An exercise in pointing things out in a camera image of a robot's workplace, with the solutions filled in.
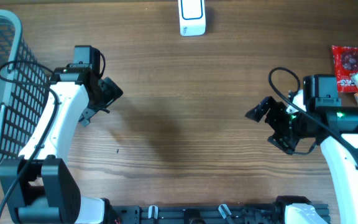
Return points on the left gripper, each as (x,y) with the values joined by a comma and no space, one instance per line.
(111,92)

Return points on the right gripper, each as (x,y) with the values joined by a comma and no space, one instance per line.
(287,144)

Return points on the red Hacks candy bag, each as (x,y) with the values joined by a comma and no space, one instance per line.
(345,66)

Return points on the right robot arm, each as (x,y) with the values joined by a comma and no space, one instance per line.
(315,111)

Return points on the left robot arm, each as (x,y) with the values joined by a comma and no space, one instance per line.
(37,186)

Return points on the white barcode scanner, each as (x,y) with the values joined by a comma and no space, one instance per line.
(192,17)

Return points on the grey plastic shopping basket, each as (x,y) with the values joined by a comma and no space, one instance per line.
(20,106)

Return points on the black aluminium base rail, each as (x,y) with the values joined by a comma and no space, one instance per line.
(246,214)

